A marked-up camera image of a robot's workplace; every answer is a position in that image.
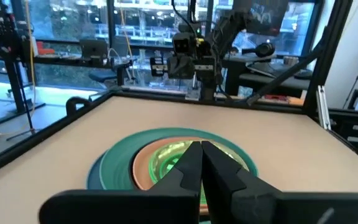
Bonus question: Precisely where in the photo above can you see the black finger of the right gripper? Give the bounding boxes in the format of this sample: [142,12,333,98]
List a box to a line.
[181,55,196,79]
[167,56,182,80]

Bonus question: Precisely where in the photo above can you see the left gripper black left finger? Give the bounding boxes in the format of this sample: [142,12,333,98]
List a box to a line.
[38,140,203,224]

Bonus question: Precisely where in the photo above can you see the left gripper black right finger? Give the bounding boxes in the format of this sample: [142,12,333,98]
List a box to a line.
[201,140,358,224]

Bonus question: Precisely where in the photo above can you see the copper orange plastic plate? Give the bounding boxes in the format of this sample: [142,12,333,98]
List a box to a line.
[131,136,213,216]

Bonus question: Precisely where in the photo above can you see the teal plastic plate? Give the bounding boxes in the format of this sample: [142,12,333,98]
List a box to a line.
[98,127,259,191]

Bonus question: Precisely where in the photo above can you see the blue plastic plate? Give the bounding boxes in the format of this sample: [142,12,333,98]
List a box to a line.
[86,152,108,190]

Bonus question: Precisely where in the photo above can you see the small clear green plate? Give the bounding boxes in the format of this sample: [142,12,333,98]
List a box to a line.
[158,155,183,180]

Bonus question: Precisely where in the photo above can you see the large clear green plate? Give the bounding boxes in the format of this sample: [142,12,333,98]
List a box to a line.
[149,139,250,206]

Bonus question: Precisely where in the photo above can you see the silver laptop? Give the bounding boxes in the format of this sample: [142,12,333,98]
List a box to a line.
[246,62,295,78]

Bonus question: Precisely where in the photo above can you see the black headphones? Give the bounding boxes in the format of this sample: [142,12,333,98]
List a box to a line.
[241,42,276,58]

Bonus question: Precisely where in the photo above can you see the blue chair seat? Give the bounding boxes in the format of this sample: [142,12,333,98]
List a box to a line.
[88,70,127,86]

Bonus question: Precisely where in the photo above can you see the dark office desk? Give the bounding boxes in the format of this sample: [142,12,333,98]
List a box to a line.
[222,52,313,97]

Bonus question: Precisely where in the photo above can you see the black monitor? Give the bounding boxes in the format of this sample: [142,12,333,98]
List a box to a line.
[247,0,289,35]

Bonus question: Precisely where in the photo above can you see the small dark monitor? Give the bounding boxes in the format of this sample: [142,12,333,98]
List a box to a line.
[79,39,109,60]

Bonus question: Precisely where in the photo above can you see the grey cup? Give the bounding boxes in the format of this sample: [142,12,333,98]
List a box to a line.
[283,55,300,66]

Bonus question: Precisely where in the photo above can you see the black computer mouse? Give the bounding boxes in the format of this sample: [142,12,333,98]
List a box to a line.
[293,68,313,80]

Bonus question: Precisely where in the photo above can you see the black table corner clamp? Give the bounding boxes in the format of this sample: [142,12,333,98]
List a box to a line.
[65,96,91,118]

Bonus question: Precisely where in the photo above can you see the red box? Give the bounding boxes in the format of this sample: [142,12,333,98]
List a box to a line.
[35,42,55,56]

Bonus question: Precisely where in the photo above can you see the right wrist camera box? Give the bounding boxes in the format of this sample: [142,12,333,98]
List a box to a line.
[172,32,196,57]

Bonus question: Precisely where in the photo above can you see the silver aluminium bracket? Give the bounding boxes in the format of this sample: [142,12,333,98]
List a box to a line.
[315,85,332,131]

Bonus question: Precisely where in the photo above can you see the black aluminium table frame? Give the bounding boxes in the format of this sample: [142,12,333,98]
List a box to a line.
[0,0,358,181]

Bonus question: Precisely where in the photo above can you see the yellow cable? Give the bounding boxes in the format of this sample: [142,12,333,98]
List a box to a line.
[0,0,39,139]

